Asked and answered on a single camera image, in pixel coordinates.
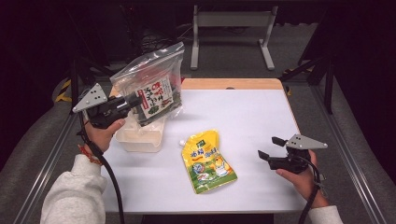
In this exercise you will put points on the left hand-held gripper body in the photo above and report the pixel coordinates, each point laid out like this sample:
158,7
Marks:
106,109

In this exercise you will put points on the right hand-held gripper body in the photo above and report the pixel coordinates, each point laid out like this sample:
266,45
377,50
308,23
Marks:
299,155

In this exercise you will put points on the clear bag of dried seaweed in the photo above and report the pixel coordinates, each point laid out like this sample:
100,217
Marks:
152,81

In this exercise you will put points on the white divided plastic container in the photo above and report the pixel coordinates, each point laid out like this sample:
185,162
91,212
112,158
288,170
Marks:
140,140

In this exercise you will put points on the yellow spouted pouch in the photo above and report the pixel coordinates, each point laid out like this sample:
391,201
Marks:
207,165

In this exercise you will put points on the person's left hand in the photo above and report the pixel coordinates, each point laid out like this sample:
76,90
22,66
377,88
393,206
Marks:
99,135

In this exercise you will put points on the person's right hand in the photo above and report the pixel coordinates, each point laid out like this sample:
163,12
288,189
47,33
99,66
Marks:
303,185

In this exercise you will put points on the white table mat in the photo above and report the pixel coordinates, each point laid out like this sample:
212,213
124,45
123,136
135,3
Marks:
249,118

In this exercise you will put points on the yellow black hazard tape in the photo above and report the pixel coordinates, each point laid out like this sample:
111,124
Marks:
63,90

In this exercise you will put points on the black metal stand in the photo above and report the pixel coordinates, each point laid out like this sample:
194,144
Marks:
74,74
328,87

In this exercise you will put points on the grey metal stand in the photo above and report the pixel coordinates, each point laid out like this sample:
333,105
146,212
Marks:
233,19

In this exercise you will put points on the aluminium frame rail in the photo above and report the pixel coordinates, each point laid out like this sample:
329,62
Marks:
37,174
348,158

